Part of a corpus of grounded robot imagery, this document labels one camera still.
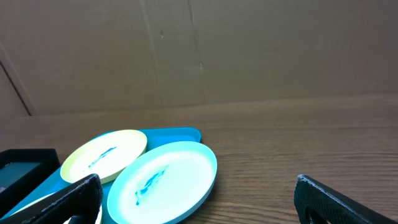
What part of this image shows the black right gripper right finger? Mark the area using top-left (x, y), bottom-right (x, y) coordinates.
top-left (294, 174), bottom-right (397, 224)

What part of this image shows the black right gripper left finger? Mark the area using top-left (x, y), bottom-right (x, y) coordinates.
top-left (1, 174), bottom-right (103, 224)

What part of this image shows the yellow plate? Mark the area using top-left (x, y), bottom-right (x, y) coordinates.
top-left (60, 129), bottom-right (148, 184)
top-left (13, 193), bottom-right (103, 224)

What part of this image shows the light blue plate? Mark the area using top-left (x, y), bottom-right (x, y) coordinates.
top-left (107, 141), bottom-right (218, 223)

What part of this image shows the black water tray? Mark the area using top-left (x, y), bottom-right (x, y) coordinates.
top-left (1, 149), bottom-right (60, 217)

